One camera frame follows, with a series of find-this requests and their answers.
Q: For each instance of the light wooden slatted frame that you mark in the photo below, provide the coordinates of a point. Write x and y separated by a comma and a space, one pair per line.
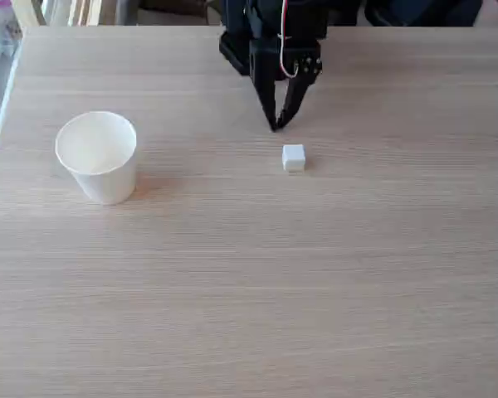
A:
79, 11

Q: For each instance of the dark chair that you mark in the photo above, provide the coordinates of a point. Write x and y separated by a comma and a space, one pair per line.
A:
419, 11

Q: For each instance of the small white block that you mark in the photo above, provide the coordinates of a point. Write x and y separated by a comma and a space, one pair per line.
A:
294, 158

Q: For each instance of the white paper cup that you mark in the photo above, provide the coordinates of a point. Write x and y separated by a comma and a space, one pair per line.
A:
99, 161

